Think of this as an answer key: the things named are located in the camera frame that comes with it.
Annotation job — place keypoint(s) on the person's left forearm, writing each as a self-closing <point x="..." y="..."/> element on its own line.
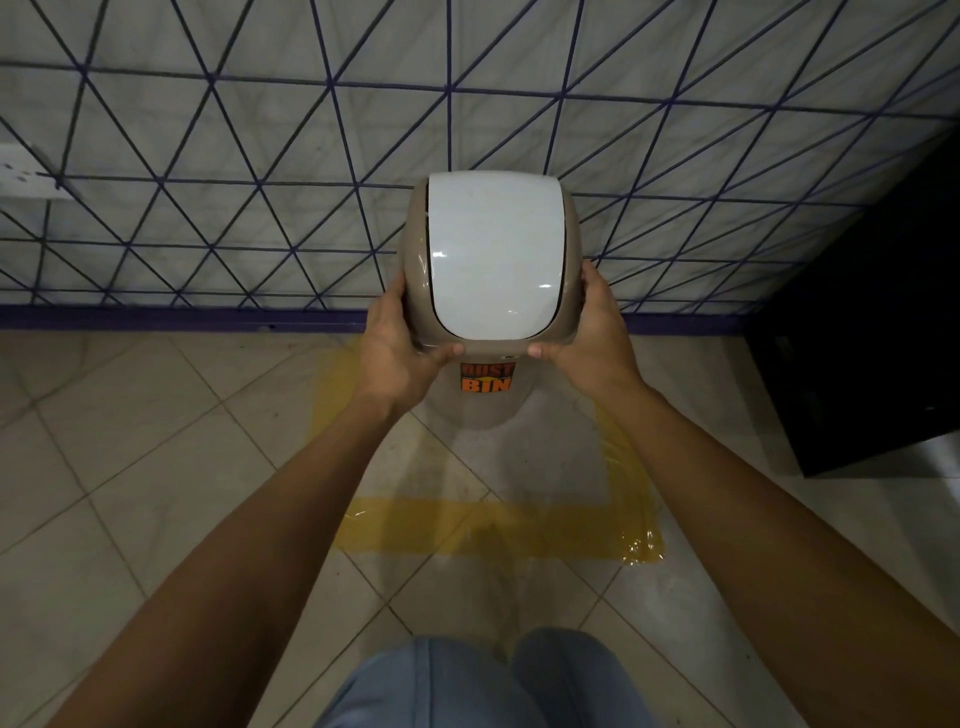
<point x="225" y="570"/>

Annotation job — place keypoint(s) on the yellow floor tape marking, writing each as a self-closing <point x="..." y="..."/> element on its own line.
<point x="495" y="529"/>

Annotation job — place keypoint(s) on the person's blue jeans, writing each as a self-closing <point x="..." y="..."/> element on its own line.
<point x="487" y="686"/>

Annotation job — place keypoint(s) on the person's right thumb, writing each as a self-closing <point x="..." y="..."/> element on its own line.
<point x="550" y="352"/>

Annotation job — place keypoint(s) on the person's left hand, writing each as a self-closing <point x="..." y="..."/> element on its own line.
<point x="390" y="352"/>

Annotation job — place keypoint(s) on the black cabinet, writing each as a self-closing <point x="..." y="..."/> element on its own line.
<point x="870" y="330"/>

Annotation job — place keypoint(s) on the person's right forearm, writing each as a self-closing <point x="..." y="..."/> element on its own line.
<point x="780" y="562"/>

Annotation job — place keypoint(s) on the white wall socket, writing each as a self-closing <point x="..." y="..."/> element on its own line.
<point x="26" y="172"/>

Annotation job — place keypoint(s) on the beige dustbin with white lid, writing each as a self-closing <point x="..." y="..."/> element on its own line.
<point x="491" y="262"/>

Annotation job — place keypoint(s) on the person's left thumb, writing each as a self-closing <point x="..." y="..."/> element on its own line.
<point x="442" y="355"/>

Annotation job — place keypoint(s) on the person's right hand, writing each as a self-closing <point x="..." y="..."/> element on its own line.
<point x="592" y="345"/>

